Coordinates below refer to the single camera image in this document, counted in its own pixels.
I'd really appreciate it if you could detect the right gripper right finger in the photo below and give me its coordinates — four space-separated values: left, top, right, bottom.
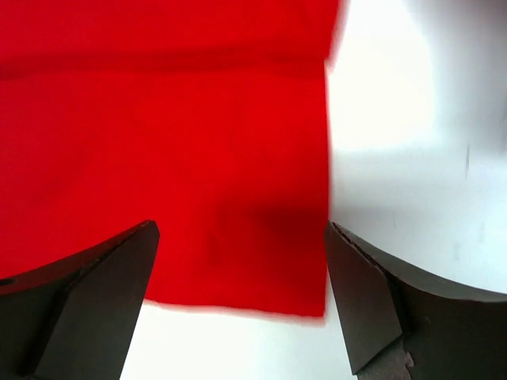
324 223 506 380

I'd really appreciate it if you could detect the red t shirt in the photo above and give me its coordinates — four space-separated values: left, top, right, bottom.
1 1 343 318

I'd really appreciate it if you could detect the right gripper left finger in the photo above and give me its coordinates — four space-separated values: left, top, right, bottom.
1 221 159 380

